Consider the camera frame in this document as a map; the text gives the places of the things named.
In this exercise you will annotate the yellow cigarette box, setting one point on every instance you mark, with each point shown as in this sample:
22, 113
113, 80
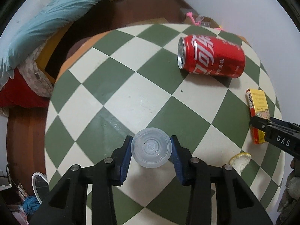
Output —
257, 103

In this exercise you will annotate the red soda can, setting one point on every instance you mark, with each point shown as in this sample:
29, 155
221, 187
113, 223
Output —
211, 56

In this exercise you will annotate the blue cloth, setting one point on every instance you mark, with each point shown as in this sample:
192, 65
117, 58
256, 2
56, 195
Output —
30, 205

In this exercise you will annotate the clear plastic cup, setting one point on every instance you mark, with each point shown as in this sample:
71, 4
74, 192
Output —
151, 147

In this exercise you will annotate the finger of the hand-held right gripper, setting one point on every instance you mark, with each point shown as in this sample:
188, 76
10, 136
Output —
259, 123
286, 124

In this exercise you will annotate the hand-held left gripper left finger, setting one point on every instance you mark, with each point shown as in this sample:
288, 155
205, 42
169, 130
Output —
125, 159

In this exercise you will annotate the grey box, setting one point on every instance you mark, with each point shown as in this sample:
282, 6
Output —
184, 13

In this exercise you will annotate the red cloth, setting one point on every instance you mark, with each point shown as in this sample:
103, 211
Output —
18, 93

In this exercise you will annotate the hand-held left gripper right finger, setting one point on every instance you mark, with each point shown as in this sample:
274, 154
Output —
177, 161

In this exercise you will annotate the pink plush toy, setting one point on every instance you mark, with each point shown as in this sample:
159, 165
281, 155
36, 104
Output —
191, 17

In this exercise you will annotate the white rimmed trash bin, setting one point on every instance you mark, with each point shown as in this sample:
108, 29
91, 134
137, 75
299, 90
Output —
38, 185

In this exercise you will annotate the green white checkered tablecloth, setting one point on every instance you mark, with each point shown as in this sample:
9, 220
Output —
131, 91

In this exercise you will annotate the beige checkered cloth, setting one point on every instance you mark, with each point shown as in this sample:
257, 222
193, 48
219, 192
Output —
35, 75

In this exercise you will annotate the citrus peel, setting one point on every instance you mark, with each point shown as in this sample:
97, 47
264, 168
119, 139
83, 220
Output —
241, 163

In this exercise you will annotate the open cardboard box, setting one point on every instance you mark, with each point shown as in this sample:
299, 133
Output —
212, 21

